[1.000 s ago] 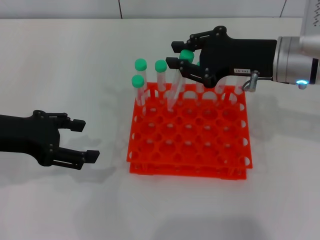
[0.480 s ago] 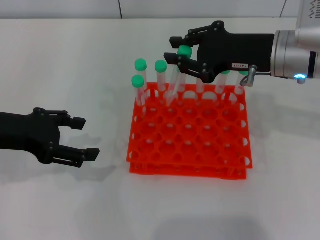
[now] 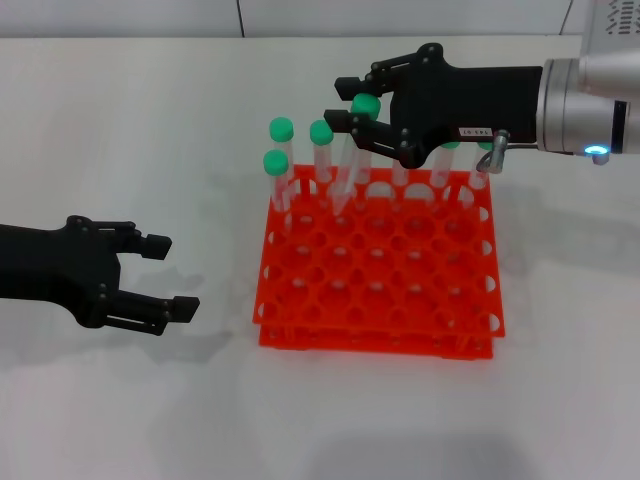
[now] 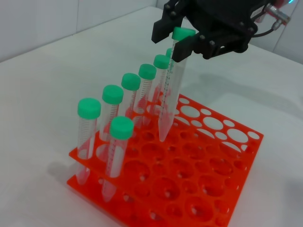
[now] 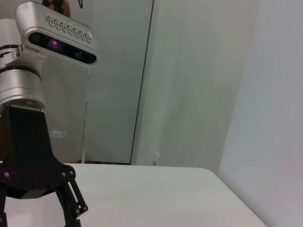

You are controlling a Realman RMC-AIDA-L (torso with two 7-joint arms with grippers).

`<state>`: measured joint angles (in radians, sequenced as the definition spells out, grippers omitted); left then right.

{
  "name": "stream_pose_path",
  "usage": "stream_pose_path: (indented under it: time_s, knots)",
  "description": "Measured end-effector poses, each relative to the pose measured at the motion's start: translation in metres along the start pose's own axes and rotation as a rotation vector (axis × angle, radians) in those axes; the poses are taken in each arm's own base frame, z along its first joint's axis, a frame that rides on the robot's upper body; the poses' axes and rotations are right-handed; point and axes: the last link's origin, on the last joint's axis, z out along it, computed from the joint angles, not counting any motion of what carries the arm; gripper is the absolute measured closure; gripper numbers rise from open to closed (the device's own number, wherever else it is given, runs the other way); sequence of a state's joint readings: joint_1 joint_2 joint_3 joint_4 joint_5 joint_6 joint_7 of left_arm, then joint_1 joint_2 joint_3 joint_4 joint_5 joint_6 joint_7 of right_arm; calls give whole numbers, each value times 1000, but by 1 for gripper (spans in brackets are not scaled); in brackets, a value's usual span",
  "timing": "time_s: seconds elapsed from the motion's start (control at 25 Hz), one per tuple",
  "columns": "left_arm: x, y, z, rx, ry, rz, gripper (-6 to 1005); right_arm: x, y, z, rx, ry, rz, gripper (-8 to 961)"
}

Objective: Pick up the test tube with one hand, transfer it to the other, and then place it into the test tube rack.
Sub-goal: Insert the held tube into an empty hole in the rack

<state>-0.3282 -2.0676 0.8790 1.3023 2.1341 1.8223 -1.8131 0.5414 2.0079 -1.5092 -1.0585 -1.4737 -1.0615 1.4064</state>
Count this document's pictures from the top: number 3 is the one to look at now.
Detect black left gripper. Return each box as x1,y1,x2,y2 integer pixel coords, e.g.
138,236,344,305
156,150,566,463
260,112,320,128
0,214,202,338

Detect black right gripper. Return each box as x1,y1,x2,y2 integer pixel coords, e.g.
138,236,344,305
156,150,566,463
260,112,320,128
323,43,545,171

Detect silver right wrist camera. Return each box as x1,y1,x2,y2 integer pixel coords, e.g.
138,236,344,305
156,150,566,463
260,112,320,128
578,0,640,57

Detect orange test tube rack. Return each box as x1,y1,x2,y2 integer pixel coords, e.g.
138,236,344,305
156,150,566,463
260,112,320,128
251,164,507,361

